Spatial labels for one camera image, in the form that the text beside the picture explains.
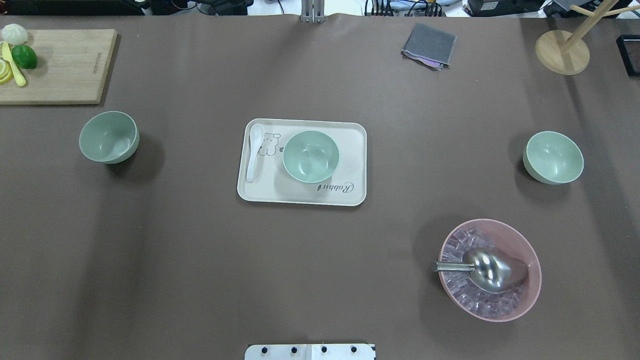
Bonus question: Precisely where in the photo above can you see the wooden mug tree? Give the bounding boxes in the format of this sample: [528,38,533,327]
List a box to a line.
[534,0,640,76]

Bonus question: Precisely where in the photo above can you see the aluminium frame post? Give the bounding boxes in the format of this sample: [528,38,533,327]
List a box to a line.
[301,0,326,24]

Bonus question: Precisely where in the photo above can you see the lemon slice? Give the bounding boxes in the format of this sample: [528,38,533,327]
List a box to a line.
[0,58,13,84]

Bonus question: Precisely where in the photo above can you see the yellow plastic knife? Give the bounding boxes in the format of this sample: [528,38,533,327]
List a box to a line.
[1,41,26,88]

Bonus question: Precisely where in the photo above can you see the grey folded cloth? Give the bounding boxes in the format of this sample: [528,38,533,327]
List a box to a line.
[401,23,458,71]

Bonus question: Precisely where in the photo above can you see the clear ice cubes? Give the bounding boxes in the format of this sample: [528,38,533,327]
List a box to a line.
[439,227,524,319]

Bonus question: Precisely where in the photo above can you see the black tray edge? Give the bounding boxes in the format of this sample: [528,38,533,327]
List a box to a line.
[615,34,640,76]

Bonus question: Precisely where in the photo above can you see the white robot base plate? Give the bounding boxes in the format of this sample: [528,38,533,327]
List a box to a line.
[244,342,377,360]

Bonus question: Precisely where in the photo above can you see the green lime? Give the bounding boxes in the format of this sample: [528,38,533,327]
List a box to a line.
[11,44,39,69]

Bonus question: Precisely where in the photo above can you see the cream rabbit serving tray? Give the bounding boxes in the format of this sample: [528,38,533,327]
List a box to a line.
[237,118,368,207]

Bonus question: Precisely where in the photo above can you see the wooden cutting board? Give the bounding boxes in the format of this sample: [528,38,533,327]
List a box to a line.
[0,29,117,105]

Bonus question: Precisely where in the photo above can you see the white garlic bulb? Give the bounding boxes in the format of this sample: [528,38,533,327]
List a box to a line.
[1,23,30,46]

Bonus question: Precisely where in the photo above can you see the green bowl on tray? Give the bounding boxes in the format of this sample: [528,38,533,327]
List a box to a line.
[282,130,341,183]

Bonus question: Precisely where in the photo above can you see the white ceramic spoon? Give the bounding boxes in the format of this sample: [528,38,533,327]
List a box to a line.
[246,123,265,183]

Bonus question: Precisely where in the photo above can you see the green bowl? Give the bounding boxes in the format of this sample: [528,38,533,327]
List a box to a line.
[282,130,341,183]
[522,131,585,185]
[78,111,140,164]

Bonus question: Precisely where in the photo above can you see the steel ice scoop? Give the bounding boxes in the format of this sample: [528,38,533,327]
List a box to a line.
[431,247,529,294]

